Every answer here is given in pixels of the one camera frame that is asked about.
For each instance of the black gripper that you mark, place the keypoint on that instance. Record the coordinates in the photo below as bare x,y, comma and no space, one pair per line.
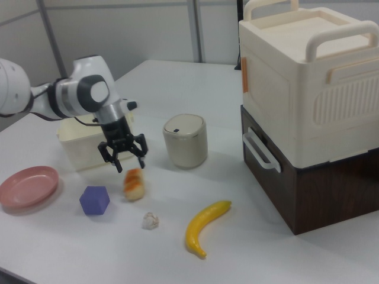
117,134

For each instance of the toy bread slice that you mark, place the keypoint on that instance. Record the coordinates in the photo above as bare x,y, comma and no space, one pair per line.
134,185

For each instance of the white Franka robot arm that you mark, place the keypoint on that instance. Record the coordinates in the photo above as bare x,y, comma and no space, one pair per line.
77,94

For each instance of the cream plastic open bin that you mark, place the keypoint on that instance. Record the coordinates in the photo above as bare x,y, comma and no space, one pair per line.
80,148

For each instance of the purple foam cube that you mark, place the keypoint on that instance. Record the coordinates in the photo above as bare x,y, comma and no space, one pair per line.
94,201

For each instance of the beige round lidded trash can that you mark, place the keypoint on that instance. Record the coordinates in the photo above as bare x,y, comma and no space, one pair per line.
185,142

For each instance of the crumpled white paper ball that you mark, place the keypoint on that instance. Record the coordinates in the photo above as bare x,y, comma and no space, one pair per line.
150,220

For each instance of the yellow toy banana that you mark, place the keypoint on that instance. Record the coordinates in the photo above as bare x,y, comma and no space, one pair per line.
197,225

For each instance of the pink plastic plate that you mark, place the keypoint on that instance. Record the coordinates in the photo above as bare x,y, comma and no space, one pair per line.
26,187

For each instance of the cream plastic microwave box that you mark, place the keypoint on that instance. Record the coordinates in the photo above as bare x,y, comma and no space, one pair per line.
284,88

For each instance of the dark brown wooden drawer cabinet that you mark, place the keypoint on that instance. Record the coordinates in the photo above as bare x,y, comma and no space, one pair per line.
325,198

